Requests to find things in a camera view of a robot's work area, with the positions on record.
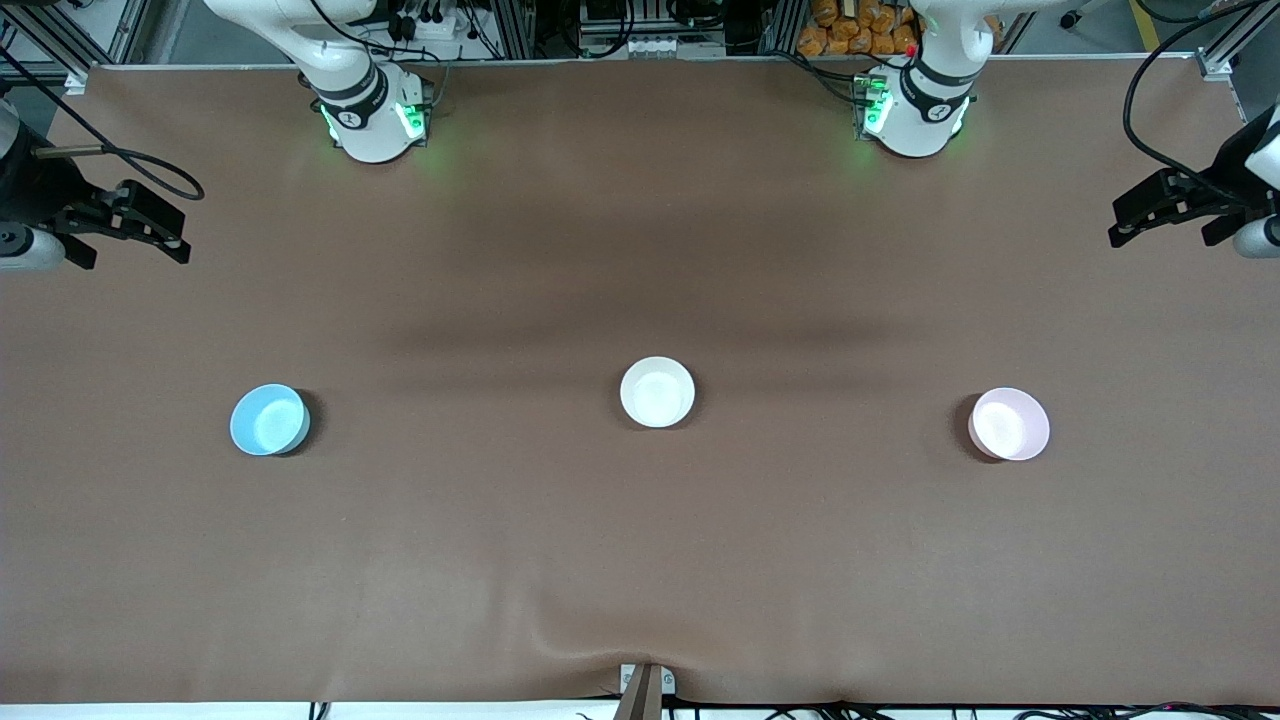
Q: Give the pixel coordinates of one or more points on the aluminium corner bracket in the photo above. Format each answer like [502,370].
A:
[1215,62]
[76,80]

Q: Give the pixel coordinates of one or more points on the aluminium frame post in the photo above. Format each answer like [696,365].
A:
[515,28]
[782,25]

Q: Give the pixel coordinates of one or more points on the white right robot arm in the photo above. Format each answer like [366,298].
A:
[365,110]

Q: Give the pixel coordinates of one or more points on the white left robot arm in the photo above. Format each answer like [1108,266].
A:
[925,110]

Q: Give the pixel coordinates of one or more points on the blue bowl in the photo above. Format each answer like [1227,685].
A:
[268,420]

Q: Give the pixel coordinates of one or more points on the orange snack bag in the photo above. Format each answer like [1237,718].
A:
[850,30]

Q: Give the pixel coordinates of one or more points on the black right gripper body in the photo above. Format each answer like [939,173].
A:
[32,188]

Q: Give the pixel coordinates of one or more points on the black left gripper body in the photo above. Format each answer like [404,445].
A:
[1226,186]

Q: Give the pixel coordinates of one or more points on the aluminium frame profile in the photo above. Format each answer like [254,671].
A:
[1245,30]

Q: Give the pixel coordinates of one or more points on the pink bowl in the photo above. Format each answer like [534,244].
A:
[1010,425]

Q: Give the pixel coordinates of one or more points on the white power strip with plugs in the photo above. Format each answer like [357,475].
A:
[435,28]

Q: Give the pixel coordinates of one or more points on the brown table cloth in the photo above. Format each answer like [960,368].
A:
[640,550]

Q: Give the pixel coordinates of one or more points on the metal table clamp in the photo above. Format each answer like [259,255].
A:
[647,690]

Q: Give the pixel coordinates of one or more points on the white bowl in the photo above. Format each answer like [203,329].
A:
[657,392]

